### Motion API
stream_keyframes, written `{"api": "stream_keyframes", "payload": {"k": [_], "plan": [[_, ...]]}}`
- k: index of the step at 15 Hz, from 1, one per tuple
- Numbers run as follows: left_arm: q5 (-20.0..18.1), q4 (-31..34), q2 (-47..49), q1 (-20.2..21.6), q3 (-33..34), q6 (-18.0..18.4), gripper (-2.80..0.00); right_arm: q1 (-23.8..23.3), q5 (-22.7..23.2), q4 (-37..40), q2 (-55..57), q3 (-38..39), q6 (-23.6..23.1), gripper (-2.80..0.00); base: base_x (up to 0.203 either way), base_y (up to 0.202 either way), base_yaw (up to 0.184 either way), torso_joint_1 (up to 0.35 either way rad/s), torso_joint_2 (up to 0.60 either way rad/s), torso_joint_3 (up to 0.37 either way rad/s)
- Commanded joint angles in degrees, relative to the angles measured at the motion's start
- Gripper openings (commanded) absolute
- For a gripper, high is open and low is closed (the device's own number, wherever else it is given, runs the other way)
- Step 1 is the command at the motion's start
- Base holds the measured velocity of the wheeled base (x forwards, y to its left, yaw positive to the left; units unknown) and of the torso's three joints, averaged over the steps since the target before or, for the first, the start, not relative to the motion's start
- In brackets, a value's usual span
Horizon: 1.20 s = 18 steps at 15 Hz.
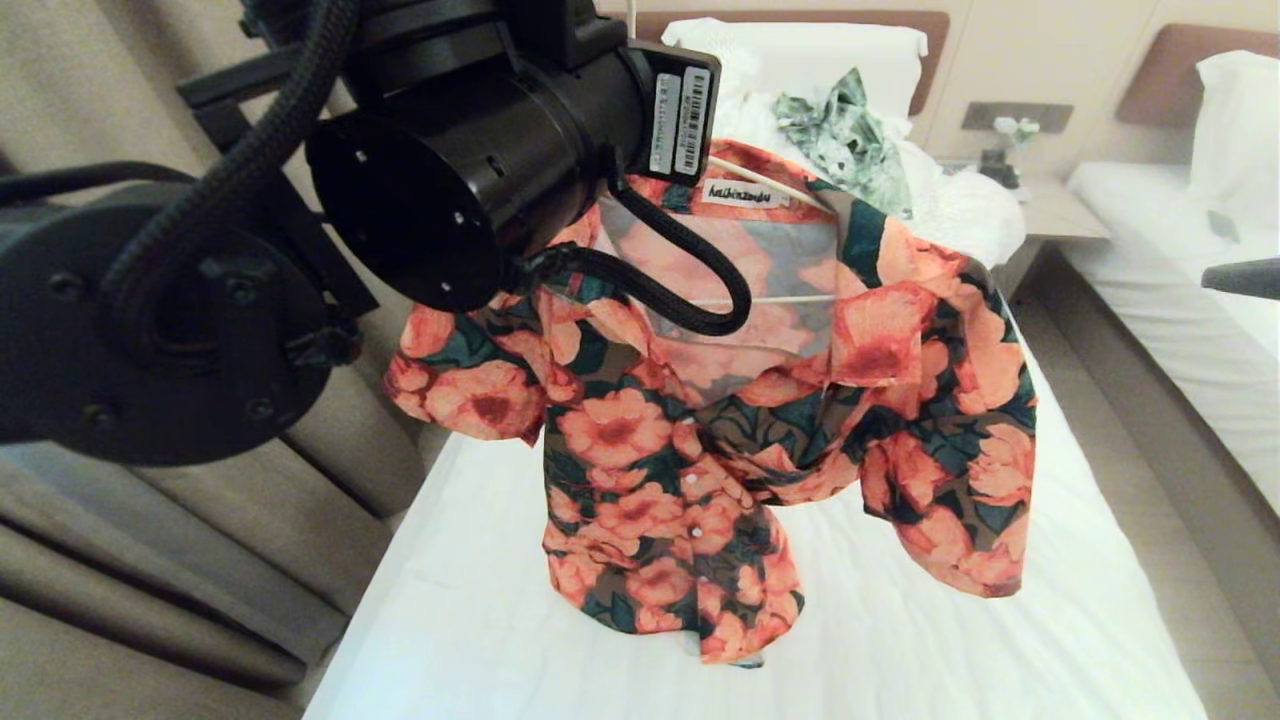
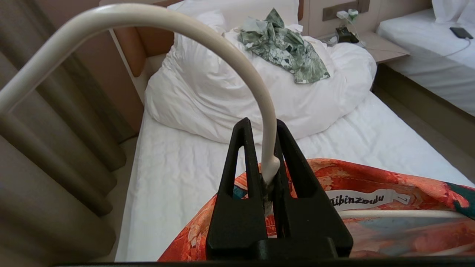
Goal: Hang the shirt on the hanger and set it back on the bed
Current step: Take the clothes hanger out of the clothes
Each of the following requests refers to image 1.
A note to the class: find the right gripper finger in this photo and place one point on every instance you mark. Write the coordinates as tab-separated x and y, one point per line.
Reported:
1250	279

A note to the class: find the white clothes hanger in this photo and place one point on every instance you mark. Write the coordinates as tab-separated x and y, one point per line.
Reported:
762	183

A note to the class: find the orange floral shirt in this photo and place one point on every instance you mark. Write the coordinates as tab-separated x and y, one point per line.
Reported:
620	430

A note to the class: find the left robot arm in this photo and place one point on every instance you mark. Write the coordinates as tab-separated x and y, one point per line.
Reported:
420	190

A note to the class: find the bed with white sheet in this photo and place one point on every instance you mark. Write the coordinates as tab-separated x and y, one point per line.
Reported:
1150	280
900	620

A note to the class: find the green patterned shirt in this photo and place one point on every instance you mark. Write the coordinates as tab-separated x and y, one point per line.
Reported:
850	140

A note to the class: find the white pillow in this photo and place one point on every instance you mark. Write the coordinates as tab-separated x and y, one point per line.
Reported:
800	50
1245	130

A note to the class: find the beige nightstand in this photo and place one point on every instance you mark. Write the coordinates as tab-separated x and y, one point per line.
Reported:
1062	215

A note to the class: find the brown headboard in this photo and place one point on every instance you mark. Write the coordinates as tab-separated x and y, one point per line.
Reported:
938	60
1165	70

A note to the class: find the small flower vase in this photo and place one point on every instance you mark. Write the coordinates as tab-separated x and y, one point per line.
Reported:
1012	140

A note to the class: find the white crumpled duvet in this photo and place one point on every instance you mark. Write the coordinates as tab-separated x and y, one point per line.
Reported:
965	210

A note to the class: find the beige curtain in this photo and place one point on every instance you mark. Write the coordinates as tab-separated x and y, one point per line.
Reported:
150	560

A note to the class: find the grey wall switch panel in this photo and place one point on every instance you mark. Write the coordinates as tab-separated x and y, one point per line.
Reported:
1040	116

